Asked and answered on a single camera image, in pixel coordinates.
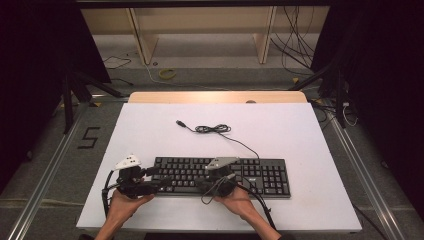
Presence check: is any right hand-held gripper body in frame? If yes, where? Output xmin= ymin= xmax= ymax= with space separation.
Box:
xmin=204 ymin=156 xmax=241 ymax=198

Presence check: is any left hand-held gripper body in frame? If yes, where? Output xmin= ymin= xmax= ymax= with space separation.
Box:
xmin=114 ymin=154 xmax=160 ymax=200

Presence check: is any black computer keyboard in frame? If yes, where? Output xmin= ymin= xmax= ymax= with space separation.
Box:
xmin=152 ymin=156 xmax=292 ymax=200

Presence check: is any person's left hand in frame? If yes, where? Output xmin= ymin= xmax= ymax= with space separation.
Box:
xmin=105 ymin=189 xmax=156 ymax=229

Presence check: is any person's right hand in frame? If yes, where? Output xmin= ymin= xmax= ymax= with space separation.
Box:
xmin=213 ymin=185 xmax=260 ymax=224

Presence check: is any white board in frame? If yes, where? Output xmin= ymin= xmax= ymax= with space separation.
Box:
xmin=75 ymin=102 xmax=363 ymax=234

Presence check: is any wooden table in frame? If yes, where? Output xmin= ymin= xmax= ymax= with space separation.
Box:
xmin=128 ymin=91 xmax=308 ymax=104

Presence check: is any yellow tape roll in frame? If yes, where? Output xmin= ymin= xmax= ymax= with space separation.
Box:
xmin=158 ymin=68 xmax=177 ymax=80

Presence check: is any black metal stand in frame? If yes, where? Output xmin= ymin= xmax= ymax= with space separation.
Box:
xmin=288 ymin=56 xmax=348 ymax=129
xmin=61 ymin=71 xmax=125 ymax=134

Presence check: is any black curtain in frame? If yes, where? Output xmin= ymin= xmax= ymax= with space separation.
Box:
xmin=0 ymin=0 xmax=112 ymax=194
xmin=311 ymin=0 xmax=424 ymax=221

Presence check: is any light wooden shelf unit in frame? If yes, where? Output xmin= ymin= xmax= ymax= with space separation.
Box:
xmin=79 ymin=5 xmax=331 ymax=66

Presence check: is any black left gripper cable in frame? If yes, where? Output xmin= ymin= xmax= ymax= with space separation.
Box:
xmin=101 ymin=169 xmax=122 ymax=218

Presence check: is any black keyboard cable with plug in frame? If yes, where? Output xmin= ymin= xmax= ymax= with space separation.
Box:
xmin=175 ymin=119 xmax=261 ymax=160

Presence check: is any aluminium floor rail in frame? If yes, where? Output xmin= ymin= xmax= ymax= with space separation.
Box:
xmin=324 ymin=109 xmax=407 ymax=240
xmin=6 ymin=103 xmax=90 ymax=240

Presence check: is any white floor cable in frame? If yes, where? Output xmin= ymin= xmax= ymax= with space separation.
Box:
xmin=143 ymin=63 xmax=291 ymax=92

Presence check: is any thin black floor cable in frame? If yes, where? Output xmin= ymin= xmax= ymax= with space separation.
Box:
xmin=102 ymin=55 xmax=134 ymax=86

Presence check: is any tangle of cables by stand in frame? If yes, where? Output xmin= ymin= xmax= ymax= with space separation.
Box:
xmin=309 ymin=99 xmax=359 ymax=129

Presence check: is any bundle of black cables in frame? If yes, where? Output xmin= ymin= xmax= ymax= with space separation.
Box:
xmin=269 ymin=5 xmax=316 ymax=76

